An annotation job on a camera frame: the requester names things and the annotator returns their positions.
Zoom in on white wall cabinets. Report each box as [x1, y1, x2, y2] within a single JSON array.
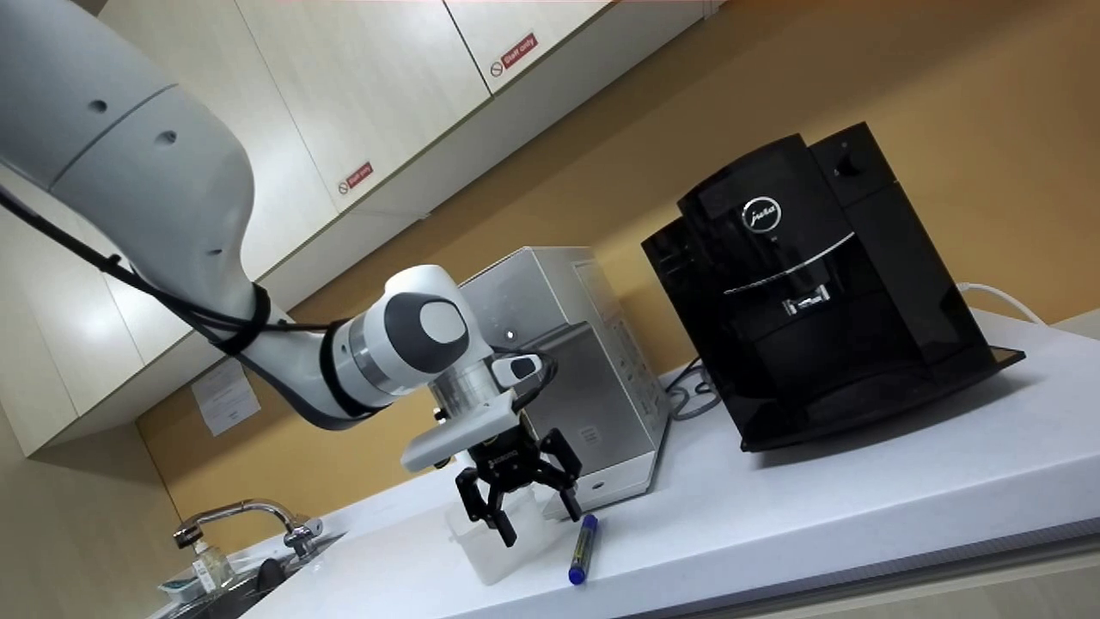
[[4, 0, 722, 449]]

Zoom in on paper note on wall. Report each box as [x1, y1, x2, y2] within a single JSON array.
[[193, 362, 261, 436]]

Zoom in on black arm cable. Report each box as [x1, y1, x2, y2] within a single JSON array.
[[0, 186, 338, 358]]

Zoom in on silver milk cooler box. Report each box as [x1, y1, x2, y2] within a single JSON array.
[[465, 247, 669, 508]]

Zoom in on chrome sink faucet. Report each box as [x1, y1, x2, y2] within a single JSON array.
[[170, 500, 324, 556]]

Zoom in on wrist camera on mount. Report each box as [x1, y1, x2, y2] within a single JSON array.
[[487, 354, 546, 389]]

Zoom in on clear plastic container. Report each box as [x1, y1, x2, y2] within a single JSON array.
[[442, 485, 572, 585]]

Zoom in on blue black marker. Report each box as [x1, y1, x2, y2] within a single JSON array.
[[567, 517, 600, 585]]

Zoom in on black coffee machine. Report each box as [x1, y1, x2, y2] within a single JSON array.
[[644, 124, 1022, 449]]

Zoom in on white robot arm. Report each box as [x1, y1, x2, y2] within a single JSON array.
[[0, 0, 582, 540]]

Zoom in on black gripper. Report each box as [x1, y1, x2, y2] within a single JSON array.
[[455, 427, 582, 546]]

